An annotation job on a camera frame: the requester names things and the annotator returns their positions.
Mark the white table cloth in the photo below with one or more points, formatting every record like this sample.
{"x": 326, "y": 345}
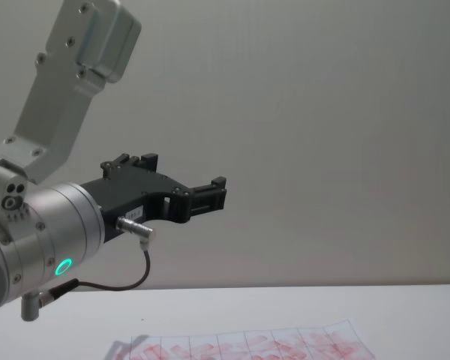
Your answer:
{"x": 285, "y": 302}

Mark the white paper sheet red prints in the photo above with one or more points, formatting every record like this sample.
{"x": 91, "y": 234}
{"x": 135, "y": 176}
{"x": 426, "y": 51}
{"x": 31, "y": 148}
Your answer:
{"x": 247, "y": 345}

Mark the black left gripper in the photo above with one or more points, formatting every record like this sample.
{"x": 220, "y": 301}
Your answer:
{"x": 135, "y": 191}

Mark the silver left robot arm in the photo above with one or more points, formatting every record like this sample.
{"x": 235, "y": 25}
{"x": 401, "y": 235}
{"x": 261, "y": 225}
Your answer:
{"x": 60, "y": 221}

